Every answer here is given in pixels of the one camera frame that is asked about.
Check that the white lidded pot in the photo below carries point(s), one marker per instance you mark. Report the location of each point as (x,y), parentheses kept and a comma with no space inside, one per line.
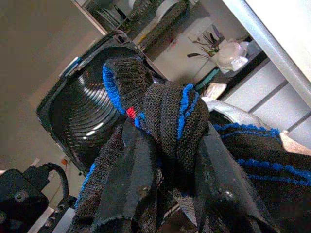
(230,55)

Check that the black dish rack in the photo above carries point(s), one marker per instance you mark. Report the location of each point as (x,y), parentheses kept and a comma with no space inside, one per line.
(143,17)

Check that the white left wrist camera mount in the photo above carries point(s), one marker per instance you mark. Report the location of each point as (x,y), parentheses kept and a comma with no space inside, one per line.
(63,219)

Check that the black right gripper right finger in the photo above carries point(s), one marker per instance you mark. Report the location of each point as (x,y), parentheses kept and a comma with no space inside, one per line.
(218,184)

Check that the black knit sweater blue stripes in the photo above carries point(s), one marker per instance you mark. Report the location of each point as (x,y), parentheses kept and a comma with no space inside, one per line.
(167,116)

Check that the cream folded cloth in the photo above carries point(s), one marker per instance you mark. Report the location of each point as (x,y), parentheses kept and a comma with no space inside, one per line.
(215,89)

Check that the pale pink cloth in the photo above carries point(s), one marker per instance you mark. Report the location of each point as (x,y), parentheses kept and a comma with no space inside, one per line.
(295,144)

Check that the white utensil holder with utensils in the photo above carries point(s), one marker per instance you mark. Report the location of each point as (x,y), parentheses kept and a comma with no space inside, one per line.
(211,42)

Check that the black ladle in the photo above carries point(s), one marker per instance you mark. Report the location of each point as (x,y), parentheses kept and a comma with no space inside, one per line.
(197,55)

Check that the grey cloth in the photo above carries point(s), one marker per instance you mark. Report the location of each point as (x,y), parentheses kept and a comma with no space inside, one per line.
(233,112)

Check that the white cabinet with drawers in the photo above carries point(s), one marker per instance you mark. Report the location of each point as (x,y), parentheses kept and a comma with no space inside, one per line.
(264,92)

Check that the white fridge with grey edge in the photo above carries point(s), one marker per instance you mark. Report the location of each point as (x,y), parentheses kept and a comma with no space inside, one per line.
(279,34)

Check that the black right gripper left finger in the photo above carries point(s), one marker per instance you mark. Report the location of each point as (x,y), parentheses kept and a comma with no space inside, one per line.
(136,170)

